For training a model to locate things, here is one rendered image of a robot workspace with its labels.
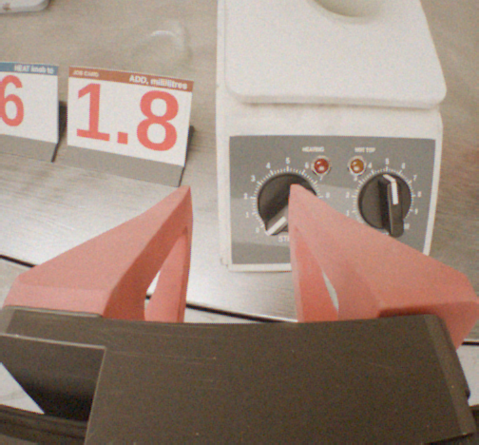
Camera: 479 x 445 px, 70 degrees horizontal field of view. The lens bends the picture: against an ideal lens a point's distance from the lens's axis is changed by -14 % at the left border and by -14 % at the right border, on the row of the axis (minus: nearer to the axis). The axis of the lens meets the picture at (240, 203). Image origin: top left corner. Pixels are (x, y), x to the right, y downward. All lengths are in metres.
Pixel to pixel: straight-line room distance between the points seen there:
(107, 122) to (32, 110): 0.07
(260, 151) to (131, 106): 0.10
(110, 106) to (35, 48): 0.12
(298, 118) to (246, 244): 0.07
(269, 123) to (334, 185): 0.05
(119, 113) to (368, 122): 0.16
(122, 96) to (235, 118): 0.09
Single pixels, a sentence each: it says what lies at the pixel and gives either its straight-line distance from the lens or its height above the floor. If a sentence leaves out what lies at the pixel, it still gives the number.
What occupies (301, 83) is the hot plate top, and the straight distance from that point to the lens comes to 0.20.
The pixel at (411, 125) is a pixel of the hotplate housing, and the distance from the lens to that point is 0.23.
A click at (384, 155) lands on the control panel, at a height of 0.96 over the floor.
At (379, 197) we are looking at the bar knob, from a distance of 0.22.
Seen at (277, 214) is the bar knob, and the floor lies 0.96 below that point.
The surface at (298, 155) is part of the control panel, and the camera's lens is 0.21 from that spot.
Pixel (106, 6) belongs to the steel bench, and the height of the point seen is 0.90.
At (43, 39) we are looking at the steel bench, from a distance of 0.37.
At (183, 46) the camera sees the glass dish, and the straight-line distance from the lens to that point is 0.31.
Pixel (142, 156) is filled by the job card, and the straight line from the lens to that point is 0.27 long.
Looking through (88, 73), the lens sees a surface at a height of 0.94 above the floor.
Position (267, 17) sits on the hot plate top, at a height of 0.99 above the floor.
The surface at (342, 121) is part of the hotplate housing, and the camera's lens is 0.21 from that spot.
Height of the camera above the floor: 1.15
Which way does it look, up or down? 77 degrees down
